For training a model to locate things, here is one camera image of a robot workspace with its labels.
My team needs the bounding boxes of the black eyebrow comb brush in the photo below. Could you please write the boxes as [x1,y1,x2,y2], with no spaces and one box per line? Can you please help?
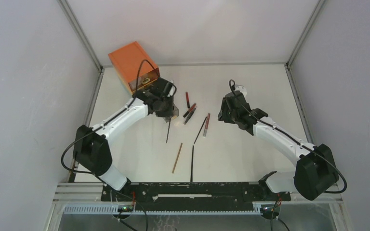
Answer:
[166,118,172,143]

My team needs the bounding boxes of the red lipstick silver end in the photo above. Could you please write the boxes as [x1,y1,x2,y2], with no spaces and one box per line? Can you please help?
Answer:
[203,113,211,137]

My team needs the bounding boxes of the orange yellow blue drawer box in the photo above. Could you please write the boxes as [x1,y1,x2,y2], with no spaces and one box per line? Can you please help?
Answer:
[107,41,180,123]

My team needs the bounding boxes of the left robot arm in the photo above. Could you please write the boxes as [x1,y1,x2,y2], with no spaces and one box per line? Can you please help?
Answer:
[73,77,177,201]

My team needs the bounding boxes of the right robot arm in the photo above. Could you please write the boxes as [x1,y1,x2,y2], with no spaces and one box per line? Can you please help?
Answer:
[218,90,340,201]

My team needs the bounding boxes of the dark green makeup pen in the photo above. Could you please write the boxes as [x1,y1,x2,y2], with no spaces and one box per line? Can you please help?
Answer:
[184,106,197,125]

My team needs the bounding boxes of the red lip gloss black cap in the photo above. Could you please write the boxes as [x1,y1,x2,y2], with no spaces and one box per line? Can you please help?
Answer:
[185,92,190,109]

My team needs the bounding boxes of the thin black eyeliner brush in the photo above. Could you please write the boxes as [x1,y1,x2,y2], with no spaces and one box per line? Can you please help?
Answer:
[193,116,207,145]

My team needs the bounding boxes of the orange lip gloss black cap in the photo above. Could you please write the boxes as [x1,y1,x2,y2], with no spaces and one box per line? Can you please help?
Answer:
[183,103,197,118]

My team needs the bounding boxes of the long thin black brush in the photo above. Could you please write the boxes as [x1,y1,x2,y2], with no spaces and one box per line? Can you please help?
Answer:
[190,145,195,182]

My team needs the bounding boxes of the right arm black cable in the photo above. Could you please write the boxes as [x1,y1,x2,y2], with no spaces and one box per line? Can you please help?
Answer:
[228,79,348,194]

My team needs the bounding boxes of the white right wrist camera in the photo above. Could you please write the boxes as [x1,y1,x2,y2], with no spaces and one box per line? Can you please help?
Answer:
[234,84,247,97]

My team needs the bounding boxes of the aluminium frame rail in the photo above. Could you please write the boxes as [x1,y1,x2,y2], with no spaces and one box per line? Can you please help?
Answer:
[57,0,104,72]

